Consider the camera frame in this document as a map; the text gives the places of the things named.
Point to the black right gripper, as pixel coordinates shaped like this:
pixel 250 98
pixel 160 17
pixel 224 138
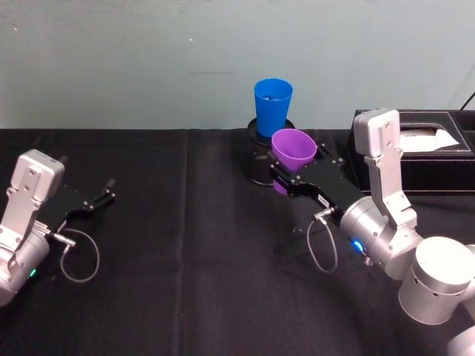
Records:
pixel 330 181

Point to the black mesh round holder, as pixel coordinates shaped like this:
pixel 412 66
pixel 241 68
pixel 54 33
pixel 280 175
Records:
pixel 258 163

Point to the black tablecloth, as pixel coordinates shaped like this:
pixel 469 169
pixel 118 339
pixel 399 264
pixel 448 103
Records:
pixel 185 289

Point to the black leather tissue box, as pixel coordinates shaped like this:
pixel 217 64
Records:
pixel 426 168

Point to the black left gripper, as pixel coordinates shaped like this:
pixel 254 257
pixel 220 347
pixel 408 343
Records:
pixel 65 207

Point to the purple plastic cup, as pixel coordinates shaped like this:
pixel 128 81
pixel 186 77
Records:
pixel 293 150

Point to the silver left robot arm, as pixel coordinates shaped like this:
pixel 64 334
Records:
pixel 26 207

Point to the blue plastic cup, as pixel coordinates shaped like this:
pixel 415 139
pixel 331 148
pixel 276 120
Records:
pixel 272 111

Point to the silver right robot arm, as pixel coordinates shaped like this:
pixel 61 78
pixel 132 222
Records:
pixel 389 226

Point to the white tissue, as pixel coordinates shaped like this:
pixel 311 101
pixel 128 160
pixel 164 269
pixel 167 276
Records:
pixel 426 139

